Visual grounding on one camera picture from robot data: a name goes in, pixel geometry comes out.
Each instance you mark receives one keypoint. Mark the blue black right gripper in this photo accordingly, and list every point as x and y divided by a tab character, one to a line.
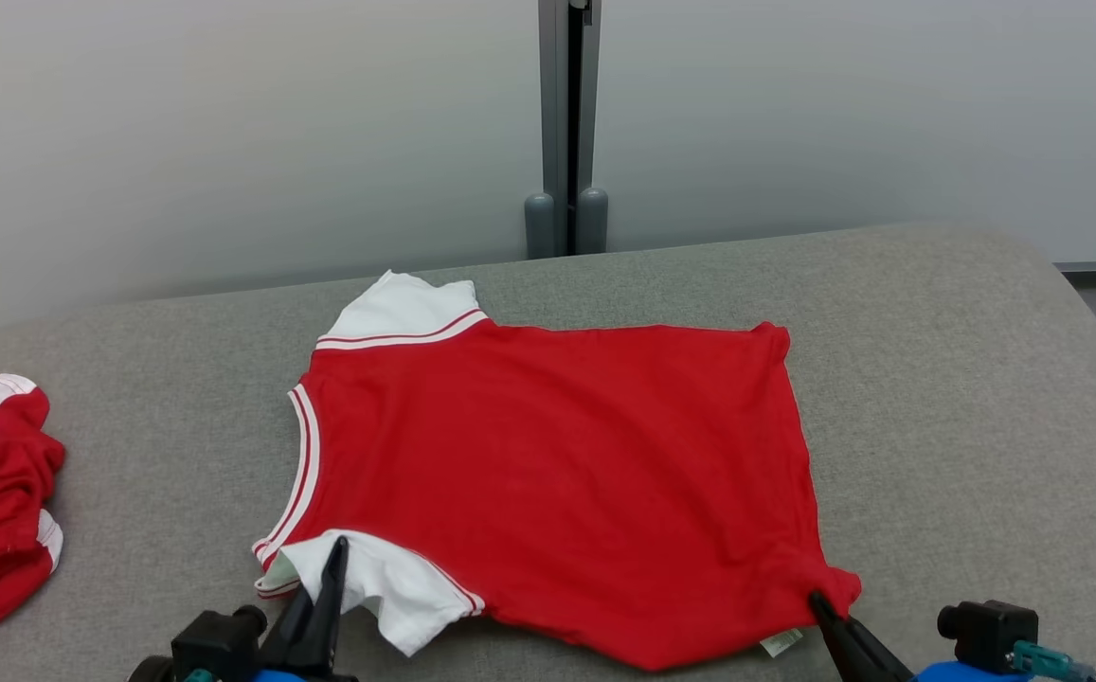
955	674

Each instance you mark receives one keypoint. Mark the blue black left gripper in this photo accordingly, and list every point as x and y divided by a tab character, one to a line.
320	678

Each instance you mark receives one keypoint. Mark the red jersey shirt white sleeves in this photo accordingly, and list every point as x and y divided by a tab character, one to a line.
557	474

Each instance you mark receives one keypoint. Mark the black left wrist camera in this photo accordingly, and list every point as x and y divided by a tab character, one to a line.
216	644

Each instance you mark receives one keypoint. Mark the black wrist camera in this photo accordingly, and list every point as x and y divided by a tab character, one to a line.
216	644
988	635

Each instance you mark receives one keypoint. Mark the teal left camera connector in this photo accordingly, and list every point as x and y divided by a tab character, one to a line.
199	676

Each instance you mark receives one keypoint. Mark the teal camera connector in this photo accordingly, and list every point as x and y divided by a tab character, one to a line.
199	676
1050	661

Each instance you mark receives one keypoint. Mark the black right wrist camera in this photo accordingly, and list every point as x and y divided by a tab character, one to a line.
988	635

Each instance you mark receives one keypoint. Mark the teal right camera connector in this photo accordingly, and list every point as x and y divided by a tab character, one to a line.
1050	661

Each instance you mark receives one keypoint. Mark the grey cylindrical post foot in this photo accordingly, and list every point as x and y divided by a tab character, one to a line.
592	223
540	227

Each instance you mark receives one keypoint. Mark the grey metal partition post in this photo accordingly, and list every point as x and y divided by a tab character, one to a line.
557	95

